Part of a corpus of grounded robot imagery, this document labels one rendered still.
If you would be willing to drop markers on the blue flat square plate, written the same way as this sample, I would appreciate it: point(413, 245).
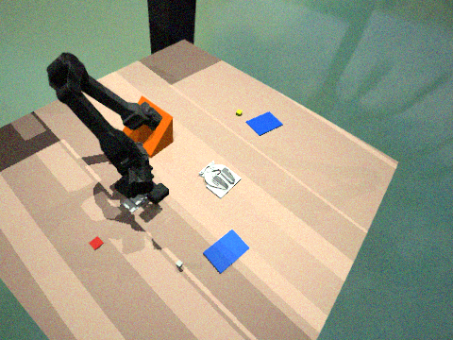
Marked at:
point(264, 123)

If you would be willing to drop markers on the blue rectangular plate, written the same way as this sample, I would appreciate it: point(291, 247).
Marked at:
point(226, 251)

